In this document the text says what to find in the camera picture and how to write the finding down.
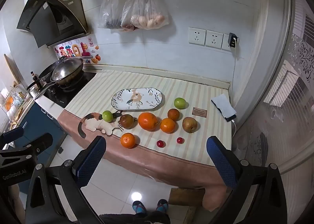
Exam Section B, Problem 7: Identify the plastic bag with pale food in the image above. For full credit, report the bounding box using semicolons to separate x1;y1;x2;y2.
121;0;170;31

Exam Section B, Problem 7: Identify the brown pear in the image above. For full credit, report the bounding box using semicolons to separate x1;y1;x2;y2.
182;117;198;133

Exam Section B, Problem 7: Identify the dark reddish orange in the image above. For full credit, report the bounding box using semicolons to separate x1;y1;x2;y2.
167;108;181;121

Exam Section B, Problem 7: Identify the brown red apple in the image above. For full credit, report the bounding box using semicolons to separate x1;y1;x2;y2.
119;114;135;129

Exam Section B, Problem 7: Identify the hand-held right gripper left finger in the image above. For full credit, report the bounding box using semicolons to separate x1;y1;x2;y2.
25;136;107;224

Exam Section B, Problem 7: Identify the dark smartphone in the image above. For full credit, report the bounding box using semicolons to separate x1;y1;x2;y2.
212;100;237;123

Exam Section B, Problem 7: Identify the cluttered kitchen rack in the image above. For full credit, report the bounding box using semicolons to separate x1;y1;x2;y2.
0;84;32;129

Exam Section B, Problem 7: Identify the medium orange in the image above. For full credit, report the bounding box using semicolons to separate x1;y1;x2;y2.
160;118;176;134

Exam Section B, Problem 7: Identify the white wall socket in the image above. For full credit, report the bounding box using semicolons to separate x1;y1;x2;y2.
188;27;206;46
221;33;239;50
205;30;224;48

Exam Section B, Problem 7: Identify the black range hood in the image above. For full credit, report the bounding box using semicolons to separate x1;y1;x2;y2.
17;0;89;48

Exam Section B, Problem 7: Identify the person's left forearm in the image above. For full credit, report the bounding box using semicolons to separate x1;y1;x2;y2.
8;184;26;224

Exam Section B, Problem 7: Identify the person's right foot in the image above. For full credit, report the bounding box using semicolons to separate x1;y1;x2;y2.
156;199;169;213

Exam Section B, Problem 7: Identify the small brown label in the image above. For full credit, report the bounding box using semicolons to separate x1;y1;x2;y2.
192;107;208;118

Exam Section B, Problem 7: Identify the oval floral ceramic plate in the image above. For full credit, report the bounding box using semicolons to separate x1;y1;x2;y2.
111;88;164;111

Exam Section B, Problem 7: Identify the blue kitchen cabinet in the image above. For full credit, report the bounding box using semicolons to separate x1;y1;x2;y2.
10;102;68;190

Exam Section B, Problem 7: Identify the wooden stool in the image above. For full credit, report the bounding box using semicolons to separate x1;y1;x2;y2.
168;188;206;224

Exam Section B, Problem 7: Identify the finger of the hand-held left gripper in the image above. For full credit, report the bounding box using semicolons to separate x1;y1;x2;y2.
0;127;18;144
13;133;53;157

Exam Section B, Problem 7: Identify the steel wok lid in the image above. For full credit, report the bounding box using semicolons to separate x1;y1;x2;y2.
50;58;84;82

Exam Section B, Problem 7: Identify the white paper tissue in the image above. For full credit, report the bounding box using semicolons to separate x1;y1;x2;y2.
211;94;236;119

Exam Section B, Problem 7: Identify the black frying pan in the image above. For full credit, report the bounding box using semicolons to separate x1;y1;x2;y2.
39;63;62;81

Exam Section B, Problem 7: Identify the person's dark clothing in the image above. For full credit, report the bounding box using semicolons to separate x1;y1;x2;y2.
99;210;171;224

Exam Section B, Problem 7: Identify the striped cat print tablecloth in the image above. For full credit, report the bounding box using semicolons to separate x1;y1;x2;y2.
57;70;232;211

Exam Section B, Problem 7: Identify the plastic bag with dark contents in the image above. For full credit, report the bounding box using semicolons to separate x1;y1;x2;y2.
98;0;129;29

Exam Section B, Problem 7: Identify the patterned lace curtain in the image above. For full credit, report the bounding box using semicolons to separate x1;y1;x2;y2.
264;25;314;180

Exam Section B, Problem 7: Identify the black plug charger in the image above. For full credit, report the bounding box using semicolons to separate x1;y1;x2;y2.
228;33;238;49

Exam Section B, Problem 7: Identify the large orange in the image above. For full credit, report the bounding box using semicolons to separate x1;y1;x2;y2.
138;112;158;131

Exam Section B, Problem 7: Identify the black wok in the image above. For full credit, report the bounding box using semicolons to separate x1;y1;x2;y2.
58;67;84;86

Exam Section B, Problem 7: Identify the white charging cable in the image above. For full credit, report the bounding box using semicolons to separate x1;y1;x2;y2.
231;37;240;138

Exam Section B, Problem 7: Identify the person's foot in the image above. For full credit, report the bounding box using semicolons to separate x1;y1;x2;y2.
156;199;169;213
132;201;148;215

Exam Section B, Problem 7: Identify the person's left foot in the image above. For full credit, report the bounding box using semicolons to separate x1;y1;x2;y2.
132;201;148;215

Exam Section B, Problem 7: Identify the small saucepan with handle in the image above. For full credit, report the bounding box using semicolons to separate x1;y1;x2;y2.
26;80;59;100

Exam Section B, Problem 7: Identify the small tangerine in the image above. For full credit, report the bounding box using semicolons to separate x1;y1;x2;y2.
120;133;136;149

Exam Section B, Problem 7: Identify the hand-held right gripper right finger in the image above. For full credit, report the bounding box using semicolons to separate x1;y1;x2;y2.
206;136;288;224

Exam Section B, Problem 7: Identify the colourful wall sticker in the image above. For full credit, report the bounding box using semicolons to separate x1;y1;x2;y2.
54;38;101;65

